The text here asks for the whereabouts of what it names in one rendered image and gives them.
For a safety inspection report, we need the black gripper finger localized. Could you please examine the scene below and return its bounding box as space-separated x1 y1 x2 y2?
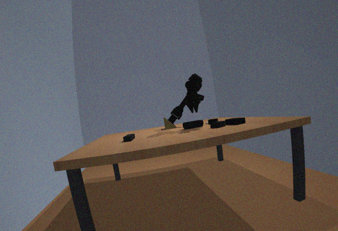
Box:
192 101 201 113
186 103 194 113

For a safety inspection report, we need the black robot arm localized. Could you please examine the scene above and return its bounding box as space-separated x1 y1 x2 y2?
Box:
168 74 204 124

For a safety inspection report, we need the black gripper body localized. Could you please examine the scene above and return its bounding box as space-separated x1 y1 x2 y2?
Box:
184 90 203 104

